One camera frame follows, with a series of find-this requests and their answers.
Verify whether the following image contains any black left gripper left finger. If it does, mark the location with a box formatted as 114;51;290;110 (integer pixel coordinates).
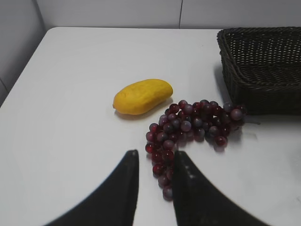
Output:
48;150;139;226

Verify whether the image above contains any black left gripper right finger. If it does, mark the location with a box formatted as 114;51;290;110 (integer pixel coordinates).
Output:
172;151;266;226

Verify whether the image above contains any black wicker basket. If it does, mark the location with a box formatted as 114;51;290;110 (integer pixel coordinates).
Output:
217;27;301;115

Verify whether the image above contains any purple grape bunch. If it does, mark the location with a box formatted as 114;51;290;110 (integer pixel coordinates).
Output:
145;99;247;201

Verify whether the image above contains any yellow mango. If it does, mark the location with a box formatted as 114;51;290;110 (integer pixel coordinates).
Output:
112;79;173;115

